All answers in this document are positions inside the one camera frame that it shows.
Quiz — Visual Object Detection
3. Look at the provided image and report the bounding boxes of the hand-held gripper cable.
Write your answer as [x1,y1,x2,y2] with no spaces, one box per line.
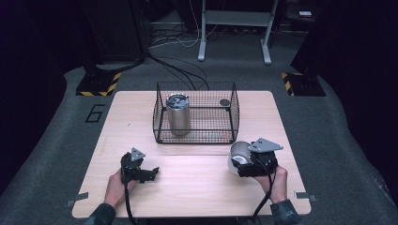
[122,154,139,225]
[251,157,278,225]

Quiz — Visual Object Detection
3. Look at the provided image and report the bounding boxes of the steel tumbler with lid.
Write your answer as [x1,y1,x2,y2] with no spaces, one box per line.
[165,93,191,137]

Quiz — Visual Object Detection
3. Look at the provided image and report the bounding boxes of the black floor cables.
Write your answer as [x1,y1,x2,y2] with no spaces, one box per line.
[145,51,211,92]

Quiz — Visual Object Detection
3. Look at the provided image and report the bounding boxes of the black wire basket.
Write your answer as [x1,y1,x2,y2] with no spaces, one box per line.
[152,81,241,145]

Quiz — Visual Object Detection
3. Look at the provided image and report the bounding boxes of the black cabinet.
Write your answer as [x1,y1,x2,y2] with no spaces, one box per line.
[83,0,148,65]

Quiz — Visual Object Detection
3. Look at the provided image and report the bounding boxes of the white metal desk frame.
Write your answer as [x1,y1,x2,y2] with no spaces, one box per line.
[197,0,280,66]

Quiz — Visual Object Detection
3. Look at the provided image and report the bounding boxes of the black stand with striped base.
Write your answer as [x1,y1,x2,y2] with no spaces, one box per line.
[280,0,327,98]
[75,0,122,98]

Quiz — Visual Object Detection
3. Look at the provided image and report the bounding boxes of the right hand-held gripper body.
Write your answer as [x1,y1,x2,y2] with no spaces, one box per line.
[237,137,284,179]

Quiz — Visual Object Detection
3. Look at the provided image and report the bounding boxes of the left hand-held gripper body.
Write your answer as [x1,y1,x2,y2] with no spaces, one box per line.
[120,147,152,185]

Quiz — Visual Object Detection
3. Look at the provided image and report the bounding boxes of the person's left hand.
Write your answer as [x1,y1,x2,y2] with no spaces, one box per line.
[104,168,139,210]

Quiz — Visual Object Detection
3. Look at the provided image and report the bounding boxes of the left hand-held gripper cable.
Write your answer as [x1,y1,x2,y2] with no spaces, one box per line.
[122,154,139,225]

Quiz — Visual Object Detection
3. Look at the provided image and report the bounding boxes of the white floor cable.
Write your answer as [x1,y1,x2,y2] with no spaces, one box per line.
[149,0,220,50]

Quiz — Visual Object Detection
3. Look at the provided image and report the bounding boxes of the grey tape strip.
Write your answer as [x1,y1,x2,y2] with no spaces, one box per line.
[294,190,317,202]
[65,191,90,208]

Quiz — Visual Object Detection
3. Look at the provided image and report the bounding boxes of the right hand-held gripper cable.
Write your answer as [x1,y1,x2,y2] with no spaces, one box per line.
[251,157,278,225]

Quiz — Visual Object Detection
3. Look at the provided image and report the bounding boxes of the steel mug with handle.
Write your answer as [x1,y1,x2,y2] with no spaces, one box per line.
[227,141,256,176]

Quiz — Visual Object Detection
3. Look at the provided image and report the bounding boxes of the person's right hand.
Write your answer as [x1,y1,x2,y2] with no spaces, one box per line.
[253,165,288,204]

